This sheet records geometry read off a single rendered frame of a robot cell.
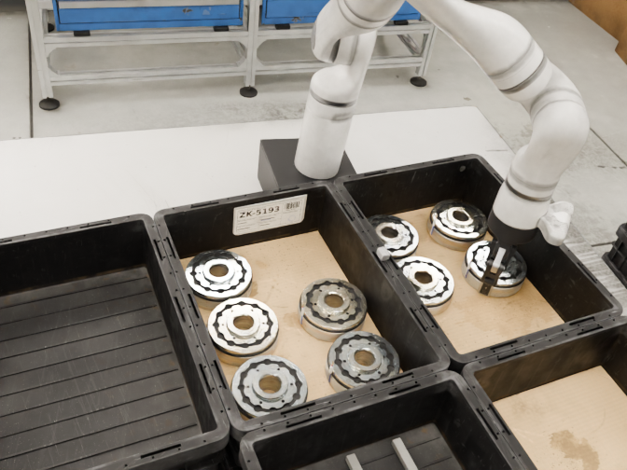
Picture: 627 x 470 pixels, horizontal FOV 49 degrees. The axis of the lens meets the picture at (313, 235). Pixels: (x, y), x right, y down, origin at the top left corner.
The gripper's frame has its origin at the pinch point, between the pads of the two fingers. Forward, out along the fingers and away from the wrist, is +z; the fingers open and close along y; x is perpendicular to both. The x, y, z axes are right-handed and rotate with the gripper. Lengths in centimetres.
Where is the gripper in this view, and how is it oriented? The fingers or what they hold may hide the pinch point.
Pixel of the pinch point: (490, 276)
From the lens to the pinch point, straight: 116.1
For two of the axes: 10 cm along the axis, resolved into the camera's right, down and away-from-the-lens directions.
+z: -1.2, 7.2, 6.8
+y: -4.2, 5.8, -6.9
